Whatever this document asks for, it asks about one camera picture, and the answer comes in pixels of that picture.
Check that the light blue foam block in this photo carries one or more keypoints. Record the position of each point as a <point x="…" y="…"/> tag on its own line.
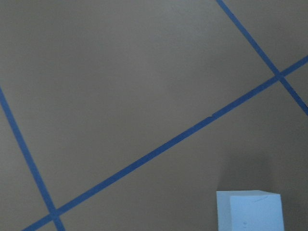
<point x="253" y="210"/>

